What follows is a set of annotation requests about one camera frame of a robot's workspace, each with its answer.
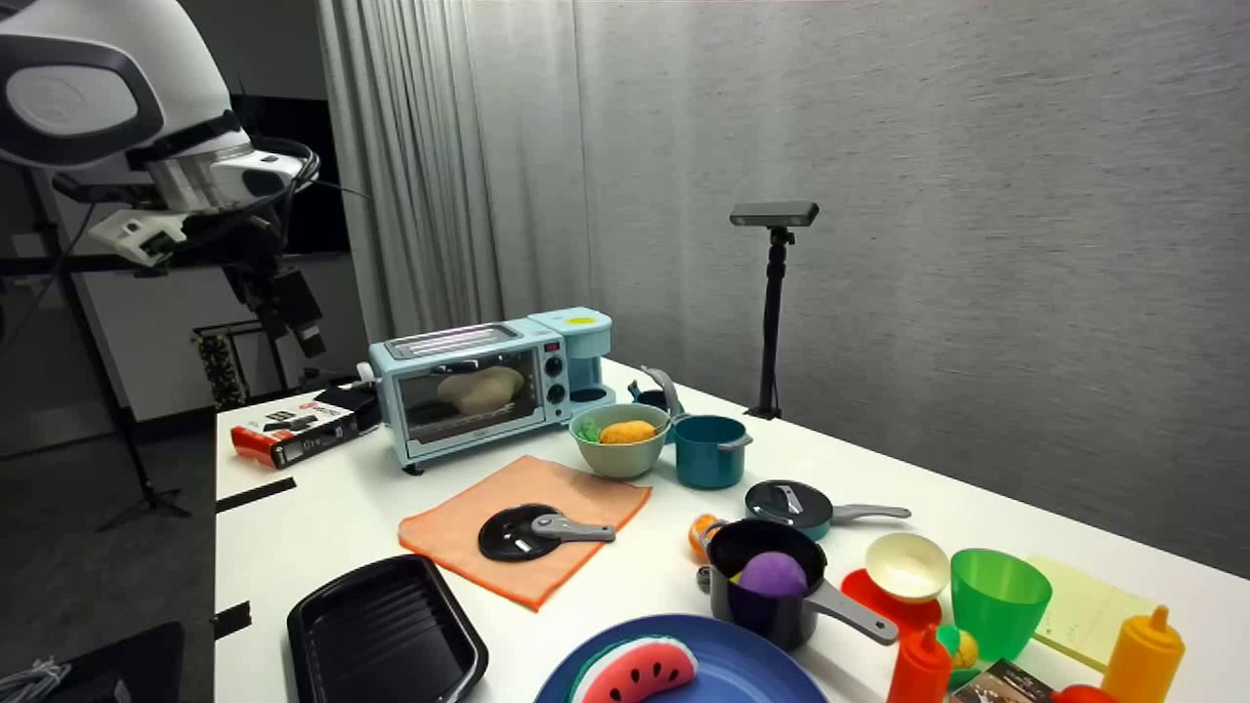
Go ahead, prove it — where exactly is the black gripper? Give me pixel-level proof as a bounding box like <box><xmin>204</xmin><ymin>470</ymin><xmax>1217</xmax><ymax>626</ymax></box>
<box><xmin>183</xmin><ymin>210</ymin><xmax>324</xmax><ymax>355</ymax></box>

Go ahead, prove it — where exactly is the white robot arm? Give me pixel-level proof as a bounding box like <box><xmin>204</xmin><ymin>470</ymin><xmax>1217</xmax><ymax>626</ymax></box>
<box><xmin>0</xmin><ymin>0</ymin><xmax>324</xmax><ymax>355</ymax></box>

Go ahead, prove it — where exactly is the black and red box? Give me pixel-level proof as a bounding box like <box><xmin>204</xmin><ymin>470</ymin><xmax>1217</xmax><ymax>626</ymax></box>
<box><xmin>231</xmin><ymin>383</ymin><xmax>377</xmax><ymax>470</ymax></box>

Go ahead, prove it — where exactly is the light blue toaster oven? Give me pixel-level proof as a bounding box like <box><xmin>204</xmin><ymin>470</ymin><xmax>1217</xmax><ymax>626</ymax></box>
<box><xmin>359</xmin><ymin>303</ymin><xmax>613</xmax><ymax>474</ymax></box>

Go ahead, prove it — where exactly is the black grill tray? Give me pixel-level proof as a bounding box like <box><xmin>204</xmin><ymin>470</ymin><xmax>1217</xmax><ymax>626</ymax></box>
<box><xmin>285</xmin><ymin>553</ymin><xmax>487</xmax><ymax>703</ymax></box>

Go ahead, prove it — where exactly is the green bowl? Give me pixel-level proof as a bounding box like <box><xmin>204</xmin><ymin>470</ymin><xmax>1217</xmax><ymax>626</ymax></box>
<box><xmin>569</xmin><ymin>401</ymin><xmax>673</xmax><ymax>482</ymax></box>

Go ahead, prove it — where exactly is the orange toy fruit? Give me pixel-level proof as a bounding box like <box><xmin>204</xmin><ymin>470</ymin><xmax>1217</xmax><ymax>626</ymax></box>
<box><xmin>597</xmin><ymin>419</ymin><xmax>655</xmax><ymax>445</ymax></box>

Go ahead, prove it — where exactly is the teal cup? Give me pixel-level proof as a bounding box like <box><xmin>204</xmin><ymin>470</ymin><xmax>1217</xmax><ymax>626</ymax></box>
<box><xmin>673</xmin><ymin>414</ymin><xmax>750</xmax><ymax>493</ymax></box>

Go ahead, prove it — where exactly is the orange toy carrot piece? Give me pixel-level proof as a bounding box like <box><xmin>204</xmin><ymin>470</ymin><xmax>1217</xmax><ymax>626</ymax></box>
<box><xmin>686</xmin><ymin>512</ymin><xmax>724</xmax><ymax>566</ymax></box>

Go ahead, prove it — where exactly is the watermelon slice toy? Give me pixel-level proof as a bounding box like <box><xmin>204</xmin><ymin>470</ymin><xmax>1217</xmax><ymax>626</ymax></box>
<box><xmin>569</xmin><ymin>638</ymin><xmax>698</xmax><ymax>703</ymax></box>

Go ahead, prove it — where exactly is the small dark frying pan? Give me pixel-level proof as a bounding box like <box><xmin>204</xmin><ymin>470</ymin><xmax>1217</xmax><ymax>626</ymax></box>
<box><xmin>744</xmin><ymin>482</ymin><xmax>907</xmax><ymax>540</ymax></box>

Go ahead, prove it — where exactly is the purple toy ball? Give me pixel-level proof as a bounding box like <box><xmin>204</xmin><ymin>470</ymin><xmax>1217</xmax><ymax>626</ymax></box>
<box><xmin>738</xmin><ymin>551</ymin><xmax>807</xmax><ymax>596</ymax></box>

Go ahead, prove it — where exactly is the blue plate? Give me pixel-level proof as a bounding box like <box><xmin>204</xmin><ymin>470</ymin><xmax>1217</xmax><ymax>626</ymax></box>
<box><xmin>533</xmin><ymin>612</ymin><xmax>823</xmax><ymax>703</ymax></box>

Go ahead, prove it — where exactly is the cream small bowl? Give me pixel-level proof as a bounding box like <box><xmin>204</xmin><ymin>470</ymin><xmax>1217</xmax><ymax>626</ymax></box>
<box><xmin>866</xmin><ymin>531</ymin><xmax>950</xmax><ymax>603</ymax></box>

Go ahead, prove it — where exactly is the red small plate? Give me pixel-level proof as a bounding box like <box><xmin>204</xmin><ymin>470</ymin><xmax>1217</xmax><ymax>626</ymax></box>
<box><xmin>839</xmin><ymin>570</ymin><xmax>940</xmax><ymax>631</ymax></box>

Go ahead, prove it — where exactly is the red ketchup bottle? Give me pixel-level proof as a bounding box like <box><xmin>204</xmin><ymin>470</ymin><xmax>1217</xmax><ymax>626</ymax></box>
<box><xmin>885</xmin><ymin>629</ymin><xmax>951</xmax><ymax>703</ymax></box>

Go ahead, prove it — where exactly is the green translucent cup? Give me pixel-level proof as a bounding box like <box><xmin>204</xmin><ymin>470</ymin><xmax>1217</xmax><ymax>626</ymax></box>
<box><xmin>950</xmin><ymin>545</ymin><xmax>1052</xmax><ymax>660</ymax></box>

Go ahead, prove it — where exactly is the pale yellow cutting board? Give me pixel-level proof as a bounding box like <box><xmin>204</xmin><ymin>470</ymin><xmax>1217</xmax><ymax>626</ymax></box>
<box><xmin>1031</xmin><ymin>553</ymin><xmax>1152</xmax><ymax>669</ymax></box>

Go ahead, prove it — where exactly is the yellow mustard bottle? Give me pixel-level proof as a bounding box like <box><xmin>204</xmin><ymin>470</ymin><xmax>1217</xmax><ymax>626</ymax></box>
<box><xmin>1101</xmin><ymin>604</ymin><xmax>1186</xmax><ymax>703</ymax></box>

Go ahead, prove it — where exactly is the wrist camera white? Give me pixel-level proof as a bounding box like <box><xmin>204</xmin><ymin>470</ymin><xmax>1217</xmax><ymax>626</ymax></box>
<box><xmin>86</xmin><ymin>210</ymin><xmax>188</xmax><ymax>271</ymax></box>

